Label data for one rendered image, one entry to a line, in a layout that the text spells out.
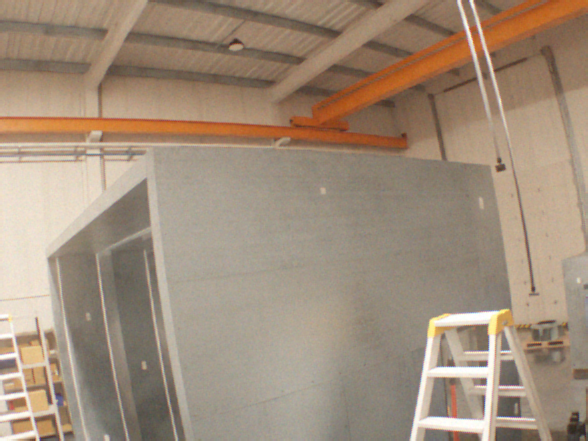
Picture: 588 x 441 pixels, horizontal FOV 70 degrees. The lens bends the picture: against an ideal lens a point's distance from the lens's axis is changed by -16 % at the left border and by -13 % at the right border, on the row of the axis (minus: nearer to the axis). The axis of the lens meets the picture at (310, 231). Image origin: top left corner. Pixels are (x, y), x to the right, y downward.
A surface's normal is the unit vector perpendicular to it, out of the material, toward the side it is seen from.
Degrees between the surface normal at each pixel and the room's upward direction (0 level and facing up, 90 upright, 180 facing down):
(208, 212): 90
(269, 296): 90
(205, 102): 90
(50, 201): 90
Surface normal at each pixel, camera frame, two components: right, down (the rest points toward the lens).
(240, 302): 0.62, -0.15
